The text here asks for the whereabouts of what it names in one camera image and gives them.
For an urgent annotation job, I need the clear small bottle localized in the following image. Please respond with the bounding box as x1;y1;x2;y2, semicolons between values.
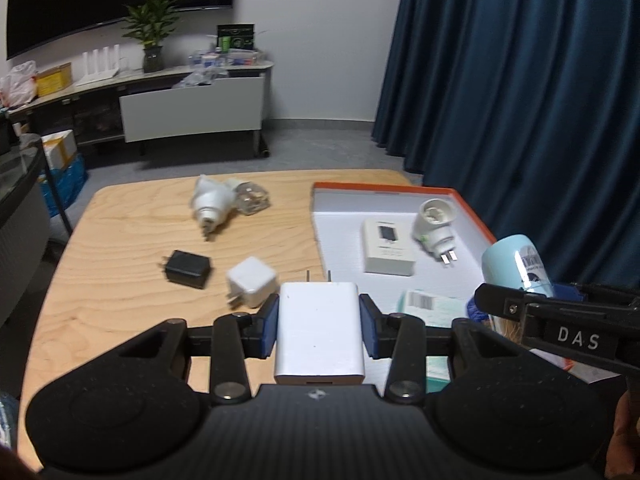
234;178;272;217

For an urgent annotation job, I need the black charger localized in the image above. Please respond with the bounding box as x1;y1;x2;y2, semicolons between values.
160;250;214;290

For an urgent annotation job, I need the white cube charger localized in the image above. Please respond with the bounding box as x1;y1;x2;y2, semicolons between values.
226;256;279;310

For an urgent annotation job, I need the row of small plastic boxes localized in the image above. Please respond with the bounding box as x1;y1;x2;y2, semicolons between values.
187;46;266;68

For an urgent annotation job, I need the black television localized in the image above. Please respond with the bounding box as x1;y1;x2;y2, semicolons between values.
5;0;236;61

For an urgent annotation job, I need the yellow cardboard box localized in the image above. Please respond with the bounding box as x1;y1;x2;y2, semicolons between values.
34;62;74;97

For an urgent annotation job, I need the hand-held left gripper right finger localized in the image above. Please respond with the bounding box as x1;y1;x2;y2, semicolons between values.
359;293;523;407

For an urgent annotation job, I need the white red plastic bag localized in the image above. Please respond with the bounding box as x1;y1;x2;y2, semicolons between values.
0;60;39;109

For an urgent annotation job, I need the dark blue curtain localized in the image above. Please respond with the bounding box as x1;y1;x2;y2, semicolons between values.
371;0;640;292

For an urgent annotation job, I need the white router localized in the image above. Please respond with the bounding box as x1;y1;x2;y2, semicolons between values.
74;45;124;87

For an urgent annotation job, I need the person's right hand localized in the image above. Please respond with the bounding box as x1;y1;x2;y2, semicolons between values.
606;391;640;480

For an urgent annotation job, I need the white yellow floor carton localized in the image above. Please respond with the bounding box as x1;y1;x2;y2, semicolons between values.
39;129;81;171

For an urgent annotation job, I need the pile of clear packets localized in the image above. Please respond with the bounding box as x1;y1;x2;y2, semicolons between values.
172;69;231;90

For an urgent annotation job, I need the black curved counter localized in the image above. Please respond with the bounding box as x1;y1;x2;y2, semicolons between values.
0;135;75;328

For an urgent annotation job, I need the orange rimmed white tray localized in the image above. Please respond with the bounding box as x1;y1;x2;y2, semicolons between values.
310;181;626;395

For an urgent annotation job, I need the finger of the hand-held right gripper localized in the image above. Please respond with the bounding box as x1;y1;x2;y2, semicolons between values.
552;282;640;308
474;283;551;333

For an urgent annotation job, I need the white plug-in mosquito heater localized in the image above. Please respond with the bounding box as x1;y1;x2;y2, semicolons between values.
189;174;237;242
411;198;459;266

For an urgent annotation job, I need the white charger box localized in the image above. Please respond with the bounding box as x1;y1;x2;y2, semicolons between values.
362;218;417;277

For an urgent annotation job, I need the blue plastic bag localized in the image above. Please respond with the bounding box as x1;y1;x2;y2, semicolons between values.
36;152;91;219

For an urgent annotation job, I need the curved low media shelf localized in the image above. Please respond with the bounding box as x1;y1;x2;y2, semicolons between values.
7;57;276;148

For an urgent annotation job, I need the green cardboard box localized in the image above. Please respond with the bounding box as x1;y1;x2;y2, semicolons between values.
397;287;473;395

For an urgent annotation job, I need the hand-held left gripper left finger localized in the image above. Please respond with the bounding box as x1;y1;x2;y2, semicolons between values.
117;293;280;407

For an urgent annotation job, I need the black green box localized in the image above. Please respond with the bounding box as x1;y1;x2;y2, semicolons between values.
216;23;257;53

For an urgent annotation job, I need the light blue bottle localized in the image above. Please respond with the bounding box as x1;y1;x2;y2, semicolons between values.
481;233;557;301

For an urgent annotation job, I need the potted plant dark vase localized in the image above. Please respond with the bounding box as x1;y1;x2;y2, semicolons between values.
122;0;193;73

